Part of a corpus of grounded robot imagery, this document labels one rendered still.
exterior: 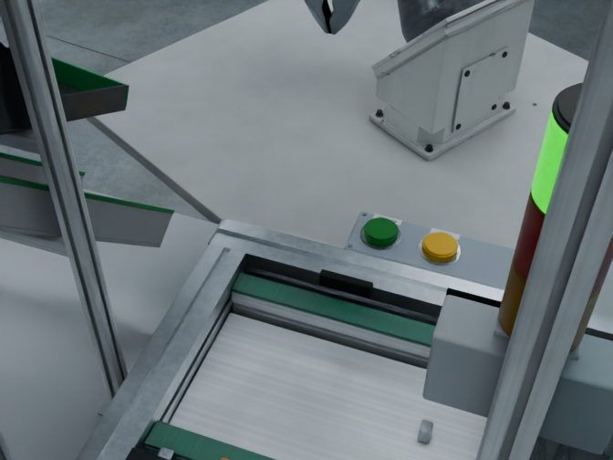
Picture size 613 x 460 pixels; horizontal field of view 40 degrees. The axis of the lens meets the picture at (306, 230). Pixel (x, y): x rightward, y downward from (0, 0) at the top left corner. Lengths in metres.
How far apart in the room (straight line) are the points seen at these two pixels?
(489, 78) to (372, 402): 0.56
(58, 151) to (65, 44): 2.53
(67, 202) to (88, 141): 2.00
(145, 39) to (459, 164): 2.08
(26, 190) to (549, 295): 0.45
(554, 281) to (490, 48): 0.82
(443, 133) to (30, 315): 0.62
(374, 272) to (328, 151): 0.35
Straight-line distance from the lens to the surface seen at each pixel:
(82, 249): 0.76
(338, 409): 0.88
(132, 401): 0.85
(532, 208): 0.45
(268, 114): 1.32
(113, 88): 0.77
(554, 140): 0.41
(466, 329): 0.54
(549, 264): 0.42
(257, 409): 0.88
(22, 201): 0.73
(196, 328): 0.89
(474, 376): 0.55
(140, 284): 1.08
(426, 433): 0.85
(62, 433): 0.96
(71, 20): 3.35
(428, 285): 0.94
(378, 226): 0.97
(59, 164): 0.70
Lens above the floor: 1.65
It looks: 45 degrees down
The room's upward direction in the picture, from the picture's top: 1 degrees clockwise
